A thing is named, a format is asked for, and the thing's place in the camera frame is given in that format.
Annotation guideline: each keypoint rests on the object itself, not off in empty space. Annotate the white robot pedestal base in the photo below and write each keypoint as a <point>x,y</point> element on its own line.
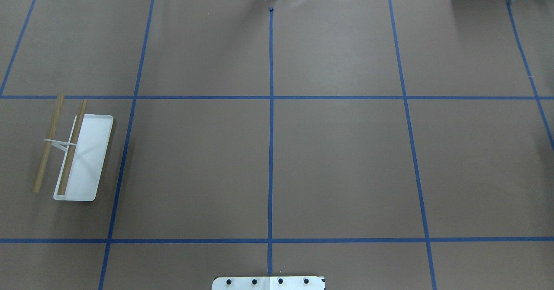
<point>269,283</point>

